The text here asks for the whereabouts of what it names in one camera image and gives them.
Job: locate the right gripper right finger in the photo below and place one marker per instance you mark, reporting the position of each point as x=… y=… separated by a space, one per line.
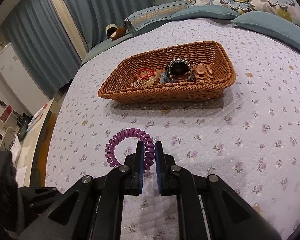
x=167 y=183

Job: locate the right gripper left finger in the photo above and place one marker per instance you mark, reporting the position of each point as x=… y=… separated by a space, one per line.
x=135 y=162

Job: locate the lavender floral bedspread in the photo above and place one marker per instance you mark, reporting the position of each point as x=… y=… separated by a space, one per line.
x=250 y=137

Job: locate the brown wicker basket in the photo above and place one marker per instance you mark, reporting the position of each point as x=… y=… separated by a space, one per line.
x=195 y=71

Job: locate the white cabinet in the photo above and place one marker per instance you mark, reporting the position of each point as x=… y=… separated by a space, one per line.
x=19 y=80

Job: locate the brown plush toy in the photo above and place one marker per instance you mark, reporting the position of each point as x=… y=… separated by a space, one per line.
x=114 y=32

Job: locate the folded teal blanket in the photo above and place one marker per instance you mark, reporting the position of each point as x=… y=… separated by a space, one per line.
x=148 y=19

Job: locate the left teal pillow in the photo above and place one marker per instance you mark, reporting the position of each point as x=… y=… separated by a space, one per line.
x=206 y=11

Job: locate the teal pillow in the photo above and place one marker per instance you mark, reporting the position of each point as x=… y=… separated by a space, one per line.
x=270 y=25
x=206 y=11

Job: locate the right teal pillow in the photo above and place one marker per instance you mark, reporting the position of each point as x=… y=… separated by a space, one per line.
x=270 y=25

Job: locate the blue curtain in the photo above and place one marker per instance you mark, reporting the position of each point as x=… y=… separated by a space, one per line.
x=52 y=37

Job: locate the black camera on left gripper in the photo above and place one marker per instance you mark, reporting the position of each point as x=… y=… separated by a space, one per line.
x=8 y=184

